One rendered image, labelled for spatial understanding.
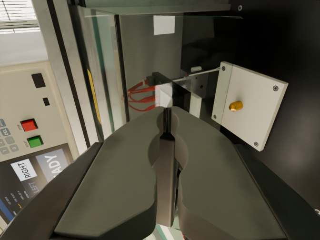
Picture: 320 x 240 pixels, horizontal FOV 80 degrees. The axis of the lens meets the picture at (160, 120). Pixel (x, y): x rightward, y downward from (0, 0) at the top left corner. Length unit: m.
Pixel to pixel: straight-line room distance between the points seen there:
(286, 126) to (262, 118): 0.04
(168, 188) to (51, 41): 0.27
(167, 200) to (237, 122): 0.33
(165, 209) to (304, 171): 0.31
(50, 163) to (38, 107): 0.13
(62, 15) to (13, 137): 0.23
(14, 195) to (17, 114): 0.19
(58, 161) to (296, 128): 0.47
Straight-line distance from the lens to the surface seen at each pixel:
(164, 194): 0.17
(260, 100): 0.42
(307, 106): 0.39
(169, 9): 0.38
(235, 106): 0.43
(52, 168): 0.49
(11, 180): 0.50
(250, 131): 0.45
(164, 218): 0.20
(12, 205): 0.56
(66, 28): 0.34
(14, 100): 0.41
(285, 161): 0.45
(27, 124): 0.42
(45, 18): 0.34
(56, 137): 0.44
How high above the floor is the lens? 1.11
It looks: 23 degrees down
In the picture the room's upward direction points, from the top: 107 degrees counter-clockwise
